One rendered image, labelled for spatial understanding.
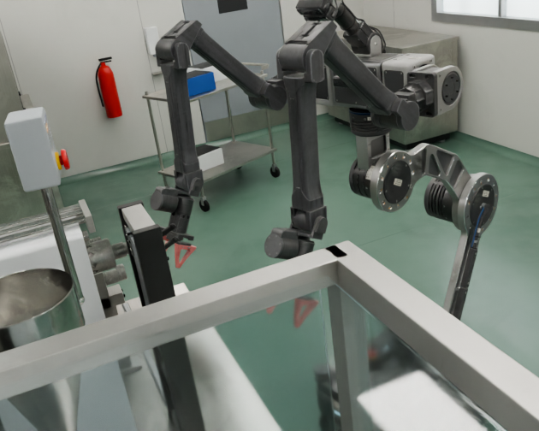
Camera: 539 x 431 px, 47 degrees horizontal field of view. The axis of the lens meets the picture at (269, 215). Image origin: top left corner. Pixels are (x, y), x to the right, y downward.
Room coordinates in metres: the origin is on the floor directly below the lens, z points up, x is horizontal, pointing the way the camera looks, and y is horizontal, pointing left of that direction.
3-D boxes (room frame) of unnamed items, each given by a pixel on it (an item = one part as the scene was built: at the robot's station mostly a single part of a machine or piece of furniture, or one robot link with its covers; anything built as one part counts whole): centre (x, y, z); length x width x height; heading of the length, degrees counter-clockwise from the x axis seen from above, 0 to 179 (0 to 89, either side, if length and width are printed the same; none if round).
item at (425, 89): (1.63, -0.43, 1.45); 0.09 x 0.08 x 0.12; 39
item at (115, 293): (1.37, 0.42, 1.05); 0.06 x 0.05 x 0.31; 110
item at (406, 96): (1.58, -0.37, 1.43); 0.10 x 0.05 x 0.09; 129
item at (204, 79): (4.96, 0.34, 0.51); 0.91 x 0.58 x 1.02; 132
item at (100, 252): (1.16, 0.36, 1.33); 0.06 x 0.06 x 0.06; 20
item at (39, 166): (0.86, 0.31, 1.66); 0.07 x 0.07 x 0.10; 13
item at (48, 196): (0.86, 0.31, 1.51); 0.02 x 0.02 x 0.20
